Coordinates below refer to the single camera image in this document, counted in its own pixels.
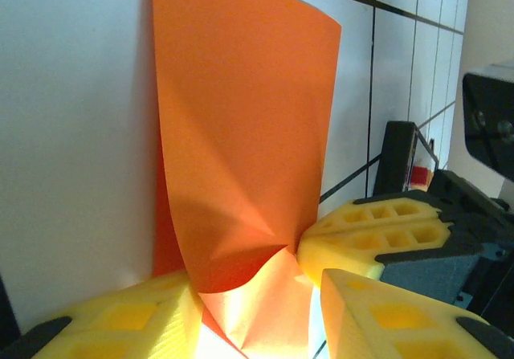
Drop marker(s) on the black charger board orange connectors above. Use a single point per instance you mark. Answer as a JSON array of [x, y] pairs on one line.
[[395, 154]]

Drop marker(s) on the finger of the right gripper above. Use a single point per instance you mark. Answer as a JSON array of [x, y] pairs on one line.
[[361, 250], [381, 212]]

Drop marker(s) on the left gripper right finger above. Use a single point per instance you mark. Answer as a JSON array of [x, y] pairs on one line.
[[393, 327]]

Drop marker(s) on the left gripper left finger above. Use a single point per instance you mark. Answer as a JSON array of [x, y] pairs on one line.
[[120, 323]]

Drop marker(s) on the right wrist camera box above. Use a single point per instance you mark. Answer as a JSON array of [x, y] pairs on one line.
[[490, 118]]

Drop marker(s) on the orange paper sheet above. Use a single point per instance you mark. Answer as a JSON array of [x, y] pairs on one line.
[[241, 114]]

